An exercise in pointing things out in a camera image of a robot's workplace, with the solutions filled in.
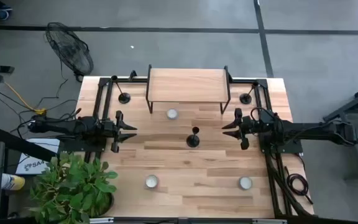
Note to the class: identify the black diagonal strut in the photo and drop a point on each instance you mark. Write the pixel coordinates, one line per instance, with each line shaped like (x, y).
(23, 143)

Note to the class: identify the tall black candlestick holder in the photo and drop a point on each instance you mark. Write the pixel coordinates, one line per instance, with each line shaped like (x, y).
(124, 98)

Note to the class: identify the medium black candlestick holder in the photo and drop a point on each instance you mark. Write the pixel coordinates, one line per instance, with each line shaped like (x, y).
(193, 141)

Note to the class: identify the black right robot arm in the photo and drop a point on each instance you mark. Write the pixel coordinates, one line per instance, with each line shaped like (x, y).
(315, 129)

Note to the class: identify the pink patterned candle tin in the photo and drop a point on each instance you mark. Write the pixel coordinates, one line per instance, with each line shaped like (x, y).
(151, 181)

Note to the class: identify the small round candle tin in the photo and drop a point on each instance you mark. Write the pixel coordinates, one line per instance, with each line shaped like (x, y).
(245, 183)

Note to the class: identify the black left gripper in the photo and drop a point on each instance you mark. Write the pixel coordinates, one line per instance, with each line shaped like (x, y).
(109, 130)

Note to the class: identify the wooden shelf riser black legs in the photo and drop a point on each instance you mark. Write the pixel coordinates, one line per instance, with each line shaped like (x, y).
(188, 85)

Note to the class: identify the black aluminium table frame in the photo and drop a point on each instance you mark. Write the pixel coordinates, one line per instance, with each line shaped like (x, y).
(103, 81)

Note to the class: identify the silver aluminium frame bar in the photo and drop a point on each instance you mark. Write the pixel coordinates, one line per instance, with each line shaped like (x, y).
(104, 221)

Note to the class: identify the short black candlestick holder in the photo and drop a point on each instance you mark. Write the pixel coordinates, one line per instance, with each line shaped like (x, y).
(245, 99)

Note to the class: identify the green potted plant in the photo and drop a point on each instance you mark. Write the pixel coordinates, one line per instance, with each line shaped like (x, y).
(73, 186)

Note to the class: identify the white printed box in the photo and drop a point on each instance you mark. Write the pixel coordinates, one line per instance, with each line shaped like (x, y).
(37, 155)

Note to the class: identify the black floor fan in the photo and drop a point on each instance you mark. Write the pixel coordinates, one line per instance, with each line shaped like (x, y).
(73, 53)

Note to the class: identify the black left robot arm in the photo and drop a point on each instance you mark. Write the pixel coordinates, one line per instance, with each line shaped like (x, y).
(61, 126)

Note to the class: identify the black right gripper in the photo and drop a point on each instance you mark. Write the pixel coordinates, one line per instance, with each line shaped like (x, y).
(250, 126)

